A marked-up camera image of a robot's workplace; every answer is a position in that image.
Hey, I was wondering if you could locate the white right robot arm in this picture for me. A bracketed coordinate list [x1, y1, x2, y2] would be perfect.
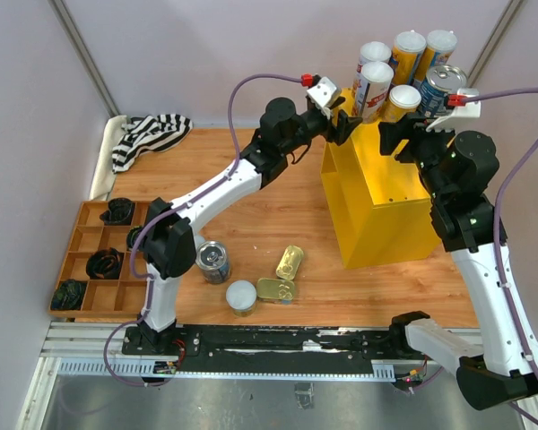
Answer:
[378, 114, 538, 410]

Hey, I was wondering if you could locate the green patterned rolled belt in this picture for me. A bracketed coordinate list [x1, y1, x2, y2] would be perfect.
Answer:
[126, 226, 143, 251]

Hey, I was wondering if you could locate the aluminium frame post right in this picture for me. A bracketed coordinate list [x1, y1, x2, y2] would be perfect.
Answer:
[467, 0, 527, 87]

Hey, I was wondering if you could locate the green rolled belt bottom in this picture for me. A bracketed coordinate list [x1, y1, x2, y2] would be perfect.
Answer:
[50, 279, 87, 311]

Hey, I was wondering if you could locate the black rolled belt top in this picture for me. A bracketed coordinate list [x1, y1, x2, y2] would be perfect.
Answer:
[100, 198, 135, 226]

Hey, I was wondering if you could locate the black rolled belt middle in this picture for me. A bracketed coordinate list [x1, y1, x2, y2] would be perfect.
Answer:
[86, 247, 124, 280]

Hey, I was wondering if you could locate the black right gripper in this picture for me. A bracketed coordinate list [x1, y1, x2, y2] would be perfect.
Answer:
[377, 111, 462, 202]

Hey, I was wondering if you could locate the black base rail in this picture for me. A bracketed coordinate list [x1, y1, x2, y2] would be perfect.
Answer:
[121, 324, 425, 360]

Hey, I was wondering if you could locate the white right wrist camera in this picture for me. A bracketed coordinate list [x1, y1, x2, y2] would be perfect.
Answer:
[427, 88, 482, 133]

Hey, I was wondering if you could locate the blue can silver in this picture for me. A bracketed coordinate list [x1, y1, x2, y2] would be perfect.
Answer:
[195, 241, 230, 284]
[418, 64, 467, 117]

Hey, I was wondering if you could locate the aluminium frame post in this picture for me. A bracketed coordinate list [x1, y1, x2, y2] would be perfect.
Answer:
[48, 0, 120, 116]
[467, 0, 527, 87]

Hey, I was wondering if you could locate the small can white lid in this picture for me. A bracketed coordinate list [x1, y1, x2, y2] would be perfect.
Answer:
[382, 85, 421, 123]

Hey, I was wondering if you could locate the aluminium frame post left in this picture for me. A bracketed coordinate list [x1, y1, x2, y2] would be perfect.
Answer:
[48, 0, 120, 116]

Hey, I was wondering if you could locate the yellow wooden shelf cabinet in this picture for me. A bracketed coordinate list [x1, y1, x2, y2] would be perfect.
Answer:
[319, 87, 443, 271]

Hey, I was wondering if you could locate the black striped cloth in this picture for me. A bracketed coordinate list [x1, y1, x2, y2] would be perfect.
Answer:
[111, 114, 194, 174]

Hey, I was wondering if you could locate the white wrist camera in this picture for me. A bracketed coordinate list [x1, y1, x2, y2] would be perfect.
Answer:
[427, 88, 482, 133]
[307, 77, 342, 119]

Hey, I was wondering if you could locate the tall yellow blue can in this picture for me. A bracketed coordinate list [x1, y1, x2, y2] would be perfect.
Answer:
[412, 30, 458, 89]

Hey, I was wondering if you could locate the red label can white lid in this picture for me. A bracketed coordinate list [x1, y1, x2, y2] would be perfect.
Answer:
[351, 41, 392, 94]

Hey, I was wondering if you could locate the gold sardine tin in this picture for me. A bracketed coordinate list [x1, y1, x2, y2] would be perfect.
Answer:
[256, 278, 297, 304]
[275, 245, 304, 280]

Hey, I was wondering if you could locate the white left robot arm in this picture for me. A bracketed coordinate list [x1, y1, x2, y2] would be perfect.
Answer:
[134, 98, 362, 355]

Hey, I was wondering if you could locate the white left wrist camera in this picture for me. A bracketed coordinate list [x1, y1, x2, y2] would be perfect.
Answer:
[307, 77, 342, 119]

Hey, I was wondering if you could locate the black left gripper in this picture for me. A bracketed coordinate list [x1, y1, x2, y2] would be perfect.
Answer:
[282, 98, 364, 157]

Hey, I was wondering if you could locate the tall can white lid front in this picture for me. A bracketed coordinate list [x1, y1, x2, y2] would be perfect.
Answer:
[351, 62, 394, 124]

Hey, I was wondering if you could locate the black rolled belt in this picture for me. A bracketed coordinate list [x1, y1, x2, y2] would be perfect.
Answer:
[86, 247, 124, 280]
[100, 198, 135, 226]

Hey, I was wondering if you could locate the yellow can white lid front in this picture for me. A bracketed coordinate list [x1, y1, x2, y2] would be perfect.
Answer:
[226, 279, 257, 317]

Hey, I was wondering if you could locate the cream cloth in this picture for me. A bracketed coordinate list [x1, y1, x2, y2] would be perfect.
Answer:
[89, 115, 127, 201]

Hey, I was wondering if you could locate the tall can white lid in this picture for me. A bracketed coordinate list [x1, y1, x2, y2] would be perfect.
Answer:
[351, 62, 394, 124]
[389, 30, 427, 86]

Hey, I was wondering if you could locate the wooden compartment tray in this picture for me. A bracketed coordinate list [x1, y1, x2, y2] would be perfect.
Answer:
[48, 201, 150, 321]

